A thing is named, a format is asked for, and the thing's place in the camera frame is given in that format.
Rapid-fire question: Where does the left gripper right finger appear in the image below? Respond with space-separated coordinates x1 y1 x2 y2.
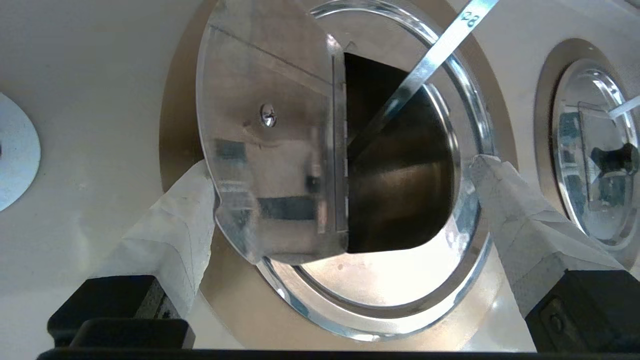
469 154 640 353

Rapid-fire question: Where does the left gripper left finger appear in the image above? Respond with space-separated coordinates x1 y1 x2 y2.
47 160 217 351

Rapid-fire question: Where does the steel hinged lid black knob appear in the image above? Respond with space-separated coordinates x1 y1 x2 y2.
550 59 640 251
195 0 496 343

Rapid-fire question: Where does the steel ladle hooked handle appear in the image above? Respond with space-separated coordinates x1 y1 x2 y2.
347 0 501 151
607 95 640 121

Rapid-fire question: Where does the steel soup pot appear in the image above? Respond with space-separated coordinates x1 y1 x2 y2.
345 52 461 253

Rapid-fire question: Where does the white pole with base flange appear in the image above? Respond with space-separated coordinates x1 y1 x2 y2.
0 92 42 212

